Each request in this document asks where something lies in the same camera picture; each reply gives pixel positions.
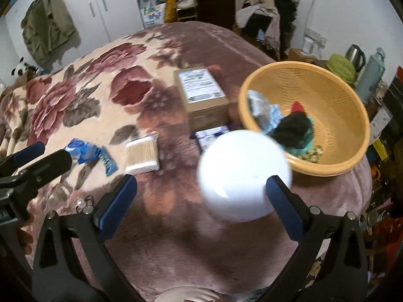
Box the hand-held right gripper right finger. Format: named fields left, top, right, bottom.
left=266, top=174, right=369, bottom=302

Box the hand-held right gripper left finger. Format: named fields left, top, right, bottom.
left=31, top=174, right=145, bottom=302

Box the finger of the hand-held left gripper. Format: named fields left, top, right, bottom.
left=0, top=149, right=74, bottom=196
left=0, top=141, right=46, bottom=177

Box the white soft ball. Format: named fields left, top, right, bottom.
left=196, top=129, right=293, bottom=223

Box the yellow patterned cloth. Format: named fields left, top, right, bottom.
left=297, top=145, right=325, bottom=164

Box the black mesh cloth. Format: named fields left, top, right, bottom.
left=271, top=111, right=315, bottom=150

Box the blue white striped fluffy cloth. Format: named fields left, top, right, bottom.
left=263, top=104, right=284, bottom=134

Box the grey white cloth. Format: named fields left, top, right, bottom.
left=247, top=90, right=271, bottom=126

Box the yellow plastic basket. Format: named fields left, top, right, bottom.
left=238, top=61, right=370, bottom=177

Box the blue white plastic packet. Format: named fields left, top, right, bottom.
left=64, top=138, right=118, bottom=176

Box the cotton swab pack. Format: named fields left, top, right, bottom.
left=125, top=134, right=160, bottom=175

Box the floral fleece blanket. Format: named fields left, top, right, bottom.
left=0, top=20, right=374, bottom=302

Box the panda plush toy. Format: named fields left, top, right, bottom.
left=11, top=57, right=40, bottom=77

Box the orange red bag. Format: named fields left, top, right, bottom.
left=367, top=217, right=403, bottom=258

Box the labelled cardboard box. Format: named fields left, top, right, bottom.
left=173, top=67, right=230, bottom=133

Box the olive green jacket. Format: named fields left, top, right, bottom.
left=20, top=0, right=78, bottom=66

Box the small cardboard box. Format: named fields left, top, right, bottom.
left=288, top=48, right=318, bottom=65

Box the black box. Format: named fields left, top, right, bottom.
left=381, top=66, right=403, bottom=123

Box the pale green thermos bottle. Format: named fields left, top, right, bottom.
left=356, top=47, right=387, bottom=104

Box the steel electric kettle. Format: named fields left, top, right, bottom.
left=345, top=44, right=366, bottom=71

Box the white wardrobe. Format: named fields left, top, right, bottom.
left=0, top=0, right=144, bottom=73

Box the white power strip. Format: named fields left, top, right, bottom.
left=305, top=28, right=328, bottom=45

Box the printed shopping bag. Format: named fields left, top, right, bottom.
left=140, top=0, right=167, bottom=29

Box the pile of clothes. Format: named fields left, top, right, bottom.
left=234, top=0, right=299, bottom=62

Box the yellow plush toy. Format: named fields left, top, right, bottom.
left=163, top=0, right=177, bottom=23

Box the wooden chair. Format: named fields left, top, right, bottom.
left=175, top=0, right=199, bottom=22

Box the pearl hair tie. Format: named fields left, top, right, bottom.
left=75, top=195, right=95, bottom=215

